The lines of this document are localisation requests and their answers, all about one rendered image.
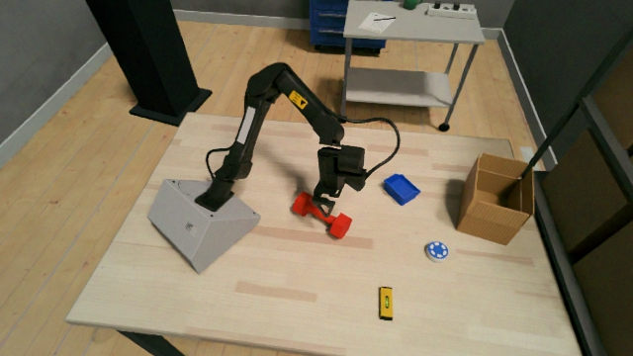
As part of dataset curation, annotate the yellow pocket level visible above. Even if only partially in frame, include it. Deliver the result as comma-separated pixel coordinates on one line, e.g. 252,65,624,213
380,286,393,321

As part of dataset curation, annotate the brown cardboard box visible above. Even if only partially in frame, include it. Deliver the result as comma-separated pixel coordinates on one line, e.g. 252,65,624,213
456,154,534,245

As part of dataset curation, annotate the blue plastic bin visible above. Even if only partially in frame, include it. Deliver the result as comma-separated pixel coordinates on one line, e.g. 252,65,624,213
384,173,421,206

